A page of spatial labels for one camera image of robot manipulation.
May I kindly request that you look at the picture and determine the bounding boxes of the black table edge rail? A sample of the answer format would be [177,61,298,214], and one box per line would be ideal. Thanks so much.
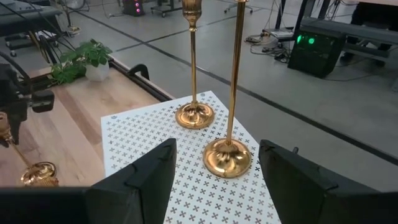
[107,57,174,103]

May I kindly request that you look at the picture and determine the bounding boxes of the grey office chair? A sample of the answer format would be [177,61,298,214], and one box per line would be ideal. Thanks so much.
[223,0,254,15]

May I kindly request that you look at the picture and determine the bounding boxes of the tallest gold candlestick holder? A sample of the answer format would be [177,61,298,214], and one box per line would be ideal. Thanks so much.
[202,0,252,179]

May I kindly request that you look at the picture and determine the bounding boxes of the dark grey workbench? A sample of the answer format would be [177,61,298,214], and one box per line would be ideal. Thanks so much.
[0,0,77,58]

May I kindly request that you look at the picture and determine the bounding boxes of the white plant pot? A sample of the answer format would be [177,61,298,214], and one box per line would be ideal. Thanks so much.
[84,60,110,82]

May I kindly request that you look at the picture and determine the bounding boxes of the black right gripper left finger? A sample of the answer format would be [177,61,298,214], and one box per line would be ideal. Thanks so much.
[0,138,177,224]

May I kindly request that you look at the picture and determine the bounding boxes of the green leafy plant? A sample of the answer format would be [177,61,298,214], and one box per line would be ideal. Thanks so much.
[49,39,113,85]

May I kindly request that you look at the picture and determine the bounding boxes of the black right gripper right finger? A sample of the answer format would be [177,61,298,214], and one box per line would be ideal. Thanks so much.
[259,139,398,224]

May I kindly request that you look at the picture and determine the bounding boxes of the medium gold candlestick holder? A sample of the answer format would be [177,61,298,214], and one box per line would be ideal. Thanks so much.
[175,0,215,130]

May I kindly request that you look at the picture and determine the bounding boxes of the black computer tower pink lights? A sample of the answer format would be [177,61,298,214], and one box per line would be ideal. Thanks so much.
[122,0,146,17]

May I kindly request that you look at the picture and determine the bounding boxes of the black computer tower green lights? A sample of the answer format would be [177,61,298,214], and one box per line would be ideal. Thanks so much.
[287,26,346,78]

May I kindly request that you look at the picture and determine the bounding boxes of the shortest slim gold candlestick holder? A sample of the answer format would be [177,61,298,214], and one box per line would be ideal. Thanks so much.
[0,112,59,187]

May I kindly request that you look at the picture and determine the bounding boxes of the white perforated riser stand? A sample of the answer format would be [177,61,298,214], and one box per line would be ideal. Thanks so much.
[101,90,282,224]

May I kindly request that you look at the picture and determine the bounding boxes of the black cable bundle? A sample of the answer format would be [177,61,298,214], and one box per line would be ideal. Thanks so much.
[244,29,292,65]

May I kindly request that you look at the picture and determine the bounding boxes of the black rolling standing desk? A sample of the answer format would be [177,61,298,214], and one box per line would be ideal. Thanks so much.
[150,0,185,18]

